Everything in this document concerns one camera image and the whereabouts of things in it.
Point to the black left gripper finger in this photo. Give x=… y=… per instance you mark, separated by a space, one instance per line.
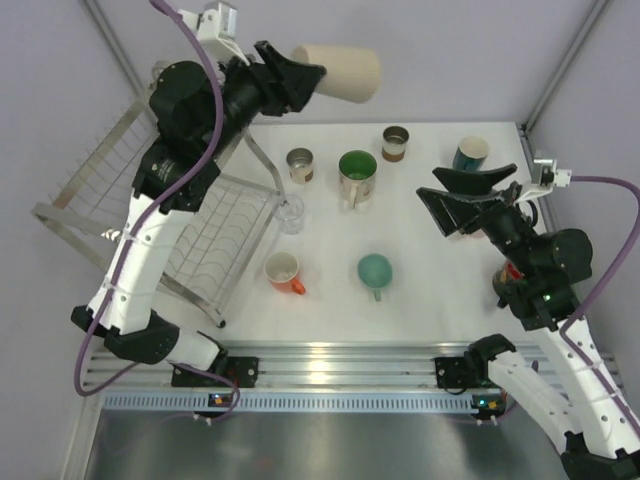
x=285 y=90
x=271 y=57

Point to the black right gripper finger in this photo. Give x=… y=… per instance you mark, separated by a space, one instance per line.
x=453 y=213
x=481 y=181

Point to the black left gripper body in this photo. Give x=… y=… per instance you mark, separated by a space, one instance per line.
x=245 y=92

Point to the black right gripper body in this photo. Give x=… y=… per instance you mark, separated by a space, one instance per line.
x=502 y=221

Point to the tall beige cup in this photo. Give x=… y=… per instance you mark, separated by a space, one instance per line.
x=353 y=74

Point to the teal green mug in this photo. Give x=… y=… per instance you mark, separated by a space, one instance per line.
x=375 y=273

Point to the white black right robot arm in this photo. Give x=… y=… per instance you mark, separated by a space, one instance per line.
x=588 y=420

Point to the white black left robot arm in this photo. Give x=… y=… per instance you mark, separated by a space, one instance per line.
x=196 y=123

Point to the stainless steel dish rack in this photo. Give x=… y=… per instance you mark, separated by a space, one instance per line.
x=214 y=249

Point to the dark teal cup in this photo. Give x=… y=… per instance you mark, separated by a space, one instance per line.
x=471 y=153

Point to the dark brown mug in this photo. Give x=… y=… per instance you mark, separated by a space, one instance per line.
x=508 y=283

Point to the steel cup with brown band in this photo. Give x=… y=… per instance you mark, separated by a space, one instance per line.
x=300 y=164

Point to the steel cup with cork base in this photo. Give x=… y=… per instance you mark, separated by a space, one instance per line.
x=395 y=139

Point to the floral mug green inside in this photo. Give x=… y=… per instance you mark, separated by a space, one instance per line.
x=357 y=176

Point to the clear glass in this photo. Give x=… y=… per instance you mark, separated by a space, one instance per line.
x=289 y=210

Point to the orange mug white inside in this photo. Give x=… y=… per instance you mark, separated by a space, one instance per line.
x=282 y=271

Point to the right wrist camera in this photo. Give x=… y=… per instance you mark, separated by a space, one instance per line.
x=545 y=177

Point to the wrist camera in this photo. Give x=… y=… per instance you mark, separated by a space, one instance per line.
x=215 y=30
x=545 y=177

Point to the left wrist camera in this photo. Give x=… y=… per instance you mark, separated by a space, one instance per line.
x=215 y=30

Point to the aluminium mounting rail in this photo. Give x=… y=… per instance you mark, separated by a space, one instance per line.
x=318 y=366

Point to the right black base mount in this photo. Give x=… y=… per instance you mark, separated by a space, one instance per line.
x=460 y=372

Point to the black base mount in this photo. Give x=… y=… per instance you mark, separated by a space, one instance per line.
x=460 y=372
x=242 y=371

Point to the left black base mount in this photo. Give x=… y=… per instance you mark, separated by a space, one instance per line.
x=242 y=371

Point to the perforated cable duct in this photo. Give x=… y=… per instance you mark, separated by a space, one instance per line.
x=294 y=402

